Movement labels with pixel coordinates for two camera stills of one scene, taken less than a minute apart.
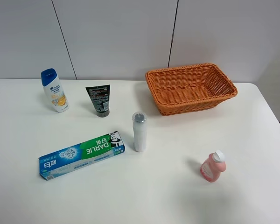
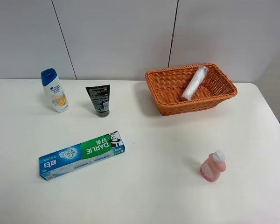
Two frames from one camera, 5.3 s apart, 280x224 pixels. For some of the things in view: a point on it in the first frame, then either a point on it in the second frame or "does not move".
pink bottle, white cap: x=212 y=167 does not move
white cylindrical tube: x=139 y=121 to x=194 y=83
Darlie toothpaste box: x=80 y=154 does not move
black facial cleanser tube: x=100 y=96 does not move
